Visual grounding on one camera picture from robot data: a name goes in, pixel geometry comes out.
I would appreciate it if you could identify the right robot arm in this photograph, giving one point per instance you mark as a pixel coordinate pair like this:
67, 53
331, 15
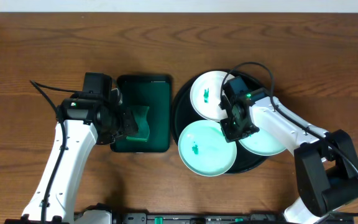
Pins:
326, 163

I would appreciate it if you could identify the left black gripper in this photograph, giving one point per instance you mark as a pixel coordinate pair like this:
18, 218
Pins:
126, 123

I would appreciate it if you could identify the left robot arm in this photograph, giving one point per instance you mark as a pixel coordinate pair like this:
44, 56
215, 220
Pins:
85, 119

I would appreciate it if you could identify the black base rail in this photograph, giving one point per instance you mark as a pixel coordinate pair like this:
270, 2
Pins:
143, 218

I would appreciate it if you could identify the white plate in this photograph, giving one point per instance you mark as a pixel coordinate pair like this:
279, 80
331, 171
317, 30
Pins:
205, 95
262, 143
204, 149

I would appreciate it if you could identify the white plate bottom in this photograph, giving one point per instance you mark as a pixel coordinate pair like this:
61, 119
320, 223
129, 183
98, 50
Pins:
204, 149

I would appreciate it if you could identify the white plate right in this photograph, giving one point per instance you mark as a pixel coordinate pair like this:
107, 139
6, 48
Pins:
262, 143

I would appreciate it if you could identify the green wavy sponge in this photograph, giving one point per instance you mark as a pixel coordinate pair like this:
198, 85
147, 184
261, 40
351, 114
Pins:
140, 115

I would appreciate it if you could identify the white plate top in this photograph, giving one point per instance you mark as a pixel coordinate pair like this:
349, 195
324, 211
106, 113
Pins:
205, 95

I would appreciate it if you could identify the black rectangular tray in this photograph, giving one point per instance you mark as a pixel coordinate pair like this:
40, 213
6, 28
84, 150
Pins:
154, 91

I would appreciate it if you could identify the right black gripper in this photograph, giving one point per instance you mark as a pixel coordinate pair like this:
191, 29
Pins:
230, 134

